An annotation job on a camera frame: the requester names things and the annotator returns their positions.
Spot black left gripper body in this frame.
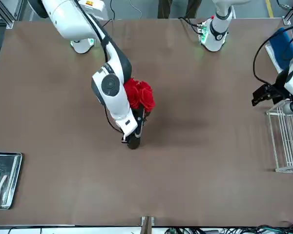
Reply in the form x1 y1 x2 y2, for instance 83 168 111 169
271 84 288 104

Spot black ribbed vase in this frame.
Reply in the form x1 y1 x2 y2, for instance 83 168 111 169
126 108 147 150

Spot red rose bouquet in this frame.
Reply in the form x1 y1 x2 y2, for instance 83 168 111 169
123 78 156 114

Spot blue padded white stand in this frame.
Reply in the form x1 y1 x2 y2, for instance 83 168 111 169
265 27 293 74

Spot steel instrument tray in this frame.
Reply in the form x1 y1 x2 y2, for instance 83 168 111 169
0 152 23 210

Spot person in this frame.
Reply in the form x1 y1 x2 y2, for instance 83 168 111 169
157 0 202 19

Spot steel tweezers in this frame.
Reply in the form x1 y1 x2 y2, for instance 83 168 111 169
1 156 18 205

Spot white box yellow label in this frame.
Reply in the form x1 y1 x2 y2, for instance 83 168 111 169
78 0 105 12

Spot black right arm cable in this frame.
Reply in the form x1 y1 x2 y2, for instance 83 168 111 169
104 106 125 134

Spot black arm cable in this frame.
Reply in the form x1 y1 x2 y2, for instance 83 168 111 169
252 24 293 85
104 106 125 134

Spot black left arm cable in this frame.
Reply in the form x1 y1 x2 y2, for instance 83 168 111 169
252 24 293 85

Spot white wire rack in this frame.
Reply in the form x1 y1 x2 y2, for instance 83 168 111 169
266 99 293 173

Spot aluminium frame post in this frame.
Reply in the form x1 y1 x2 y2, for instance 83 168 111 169
282 0 293 25
0 0 15 29

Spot metal camera bracket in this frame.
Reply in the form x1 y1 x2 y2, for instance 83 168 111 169
140 215 156 234

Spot black left base cable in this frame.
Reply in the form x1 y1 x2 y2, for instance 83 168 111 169
178 17 203 34

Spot thin white cable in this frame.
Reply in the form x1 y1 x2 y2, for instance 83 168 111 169
129 0 142 18

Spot black floor cable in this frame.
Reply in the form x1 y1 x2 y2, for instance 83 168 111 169
166 220 293 234

